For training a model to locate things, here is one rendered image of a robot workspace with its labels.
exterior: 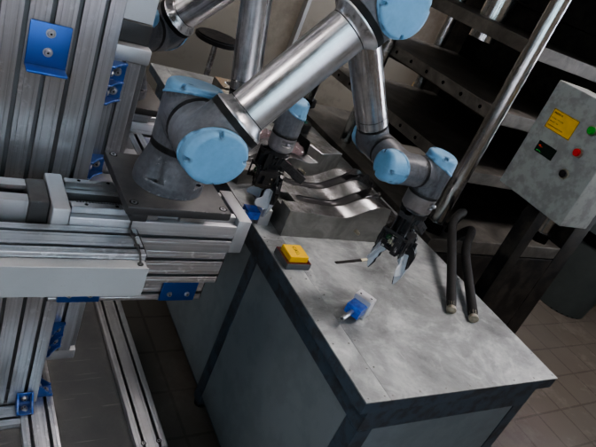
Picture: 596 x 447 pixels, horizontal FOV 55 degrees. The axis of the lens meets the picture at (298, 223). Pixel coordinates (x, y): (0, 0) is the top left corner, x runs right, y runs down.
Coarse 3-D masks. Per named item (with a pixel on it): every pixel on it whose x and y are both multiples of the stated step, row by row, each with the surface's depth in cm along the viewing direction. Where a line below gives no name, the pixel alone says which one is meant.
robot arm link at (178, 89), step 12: (168, 84) 109; (180, 84) 107; (192, 84) 109; (204, 84) 113; (168, 96) 109; (180, 96) 108; (192, 96) 107; (204, 96) 108; (168, 108) 108; (156, 120) 113; (168, 120) 107; (156, 132) 113; (168, 144) 112
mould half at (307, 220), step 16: (288, 176) 188; (320, 176) 196; (304, 192) 182; (320, 192) 188; (336, 192) 189; (352, 192) 188; (272, 208) 175; (288, 208) 168; (304, 208) 171; (320, 208) 177; (336, 208) 182; (352, 208) 182; (368, 208) 181; (384, 208) 183; (272, 224) 175; (288, 224) 170; (304, 224) 172; (320, 224) 175; (336, 224) 178; (352, 224) 181; (368, 224) 185; (384, 224) 188; (368, 240) 189
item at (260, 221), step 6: (246, 204) 171; (246, 210) 169; (252, 210) 169; (258, 210) 170; (270, 210) 170; (252, 216) 169; (258, 216) 170; (264, 216) 171; (270, 216) 171; (258, 222) 171; (264, 222) 172
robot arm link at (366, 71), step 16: (352, 64) 122; (368, 64) 120; (352, 80) 125; (368, 80) 123; (384, 80) 126; (352, 96) 129; (368, 96) 125; (384, 96) 127; (368, 112) 128; (384, 112) 130; (368, 128) 131; (384, 128) 132; (368, 144) 134
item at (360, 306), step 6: (360, 294) 148; (366, 294) 150; (354, 300) 148; (360, 300) 148; (366, 300) 147; (372, 300) 149; (348, 306) 146; (354, 306) 145; (360, 306) 146; (366, 306) 147; (372, 306) 150; (348, 312) 143; (354, 312) 145; (360, 312) 144; (366, 312) 148; (342, 318) 142
